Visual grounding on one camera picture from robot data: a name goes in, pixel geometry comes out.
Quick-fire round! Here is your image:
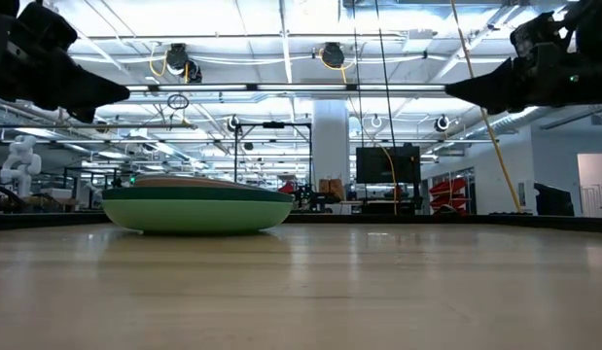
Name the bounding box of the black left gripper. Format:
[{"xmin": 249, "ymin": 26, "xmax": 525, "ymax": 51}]
[{"xmin": 0, "ymin": 14, "xmax": 130, "ymax": 123}]

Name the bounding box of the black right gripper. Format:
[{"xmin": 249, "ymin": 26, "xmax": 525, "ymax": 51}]
[{"xmin": 444, "ymin": 46, "xmax": 591, "ymax": 117}]

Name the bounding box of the dark green plastic plate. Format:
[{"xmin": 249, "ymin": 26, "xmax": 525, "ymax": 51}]
[{"xmin": 101, "ymin": 187, "xmax": 296, "ymax": 204}]

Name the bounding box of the light green plastic plate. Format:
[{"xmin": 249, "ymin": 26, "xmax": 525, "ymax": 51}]
[{"xmin": 101, "ymin": 197, "xmax": 295, "ymax": 234}]

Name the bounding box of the white humanoid robot figure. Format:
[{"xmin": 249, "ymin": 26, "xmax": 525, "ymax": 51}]
[{"xmin": 0, "ymin": 134, "xmax": 43, "ymax": 198}]

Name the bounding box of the red shelf rack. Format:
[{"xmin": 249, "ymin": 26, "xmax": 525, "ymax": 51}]
[{"xmin": 429, "ymin": 177, "xmax": 470, "ymax": 211}]

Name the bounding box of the black bin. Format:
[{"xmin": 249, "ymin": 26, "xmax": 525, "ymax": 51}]
[{"xmin": 533, "ymin": 182, "xmax": 576, "ymax": 217}]

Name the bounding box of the long ceiling light strip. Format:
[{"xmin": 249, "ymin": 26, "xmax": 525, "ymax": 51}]
[{"xmin": 124, "ymin": 82, "xmax": 447, "ymax": 94}]

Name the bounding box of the black monitor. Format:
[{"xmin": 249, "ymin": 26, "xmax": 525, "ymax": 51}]
[{"xmin": 355, "ymin": 145, "xmax": 422, "ymax": 185}]

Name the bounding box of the white building column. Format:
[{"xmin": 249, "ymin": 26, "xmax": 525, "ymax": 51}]
[{"xmin": 312, "ymin": 99, "xmax": 351, "ymax": 189}]

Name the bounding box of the silver ventilation duct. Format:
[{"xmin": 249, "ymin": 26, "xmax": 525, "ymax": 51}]
[{"xmin": 464, "ymin": 104, "xmax": 552, "ymax": 142}]

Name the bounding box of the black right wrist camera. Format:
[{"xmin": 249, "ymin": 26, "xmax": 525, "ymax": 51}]
[{"xmin": 509, "ymin": 12, "xmax": 572, "ymax": 57}]

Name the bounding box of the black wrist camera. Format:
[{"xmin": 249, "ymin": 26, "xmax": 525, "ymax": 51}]
[
  {"xmin": 509, "ymin": 12, "xmax": 572, "ymax": 57},
  {"xmin": 17, "ymin": 1, "xmax": 79, "ymax": 53}
]

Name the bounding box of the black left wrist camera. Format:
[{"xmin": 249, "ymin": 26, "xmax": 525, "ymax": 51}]
[{"xmin": 17, "ymin": 1, "xmax": 79, "ymax": 53}]

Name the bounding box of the black ceiling cable reel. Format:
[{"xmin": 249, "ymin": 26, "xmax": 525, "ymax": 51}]
[
  {"xmin": 163, "ymin": 42, "xmax": 191, "ymax": 74},
  {"xmin": 321, "ymin": 42, "xmax": 346, "ymax": 69}
]

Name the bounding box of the thin yellow cable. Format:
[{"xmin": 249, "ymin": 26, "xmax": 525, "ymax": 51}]
[{"xmin": 376, "ymin": 143, "xmax": 400, "ymax": 216}]

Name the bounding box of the black frame stand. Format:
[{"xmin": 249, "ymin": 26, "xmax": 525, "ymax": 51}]
[{"xmin": 232, "ymin": 121, "xmax": 314, "ymax": 189}]

